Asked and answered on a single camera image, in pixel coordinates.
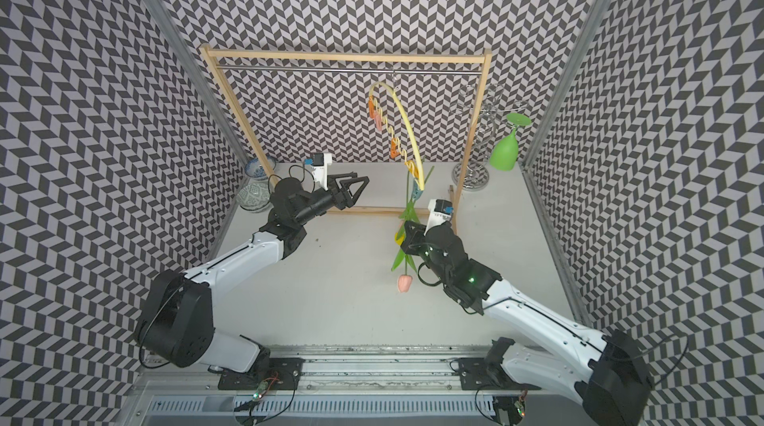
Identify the pink tulip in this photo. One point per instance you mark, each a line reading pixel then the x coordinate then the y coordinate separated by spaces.
pixel 405 280

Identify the pink clothes peg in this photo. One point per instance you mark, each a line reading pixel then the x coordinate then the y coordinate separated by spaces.
pixel 378 121

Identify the green plastic wine glass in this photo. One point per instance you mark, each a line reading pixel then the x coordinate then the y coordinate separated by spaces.
pixel 505 153

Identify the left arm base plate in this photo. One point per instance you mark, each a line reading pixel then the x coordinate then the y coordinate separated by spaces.
pixel 279 374

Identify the blue patterned bowl back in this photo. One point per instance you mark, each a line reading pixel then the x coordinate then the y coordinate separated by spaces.
pixel 256 170

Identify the orange clothes peg middle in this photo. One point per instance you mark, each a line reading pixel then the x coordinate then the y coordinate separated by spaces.
pixel 394 149

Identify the chrome glass holder stand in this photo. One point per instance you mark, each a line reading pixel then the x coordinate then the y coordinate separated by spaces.
pixel 491 128

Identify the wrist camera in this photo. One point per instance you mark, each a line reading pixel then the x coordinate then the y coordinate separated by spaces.
pixel 318 165
pixel 440 212

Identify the metal rack rod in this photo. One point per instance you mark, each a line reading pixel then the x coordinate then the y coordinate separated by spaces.
pixel 429 72

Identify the orange clothes peg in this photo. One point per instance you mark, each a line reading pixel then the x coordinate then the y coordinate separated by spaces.
pixel 412 167
pixel 394 149
pixel 371 107

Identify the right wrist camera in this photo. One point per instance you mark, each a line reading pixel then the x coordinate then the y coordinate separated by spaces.
pixel 440 212

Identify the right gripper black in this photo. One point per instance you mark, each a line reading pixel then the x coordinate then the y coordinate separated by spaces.
pixel 414 236

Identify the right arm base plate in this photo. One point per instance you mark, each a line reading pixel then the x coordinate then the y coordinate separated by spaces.
pixel 474 374

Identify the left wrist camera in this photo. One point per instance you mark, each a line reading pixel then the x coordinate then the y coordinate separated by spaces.
pixel 318 165

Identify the orange clothes peg lower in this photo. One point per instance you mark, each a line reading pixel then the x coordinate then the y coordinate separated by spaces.
pixel 412 167

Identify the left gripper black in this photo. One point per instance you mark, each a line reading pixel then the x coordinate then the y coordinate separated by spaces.
pixel 341 202

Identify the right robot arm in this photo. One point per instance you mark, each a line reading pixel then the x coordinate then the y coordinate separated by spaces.
pixel 606 374

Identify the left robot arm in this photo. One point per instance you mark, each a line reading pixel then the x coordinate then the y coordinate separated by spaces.
pixel 176 321

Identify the yellow tulip flower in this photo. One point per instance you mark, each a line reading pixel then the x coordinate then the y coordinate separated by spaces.
pixel 414 193

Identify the wooden clothes rack frame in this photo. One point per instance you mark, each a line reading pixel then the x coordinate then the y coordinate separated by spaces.
pixel 286 114

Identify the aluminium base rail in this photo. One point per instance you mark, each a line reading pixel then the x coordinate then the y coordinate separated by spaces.
pixel 356 384

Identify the yellow clip hanger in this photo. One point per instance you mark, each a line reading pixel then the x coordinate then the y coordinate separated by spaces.
pixel 402 131

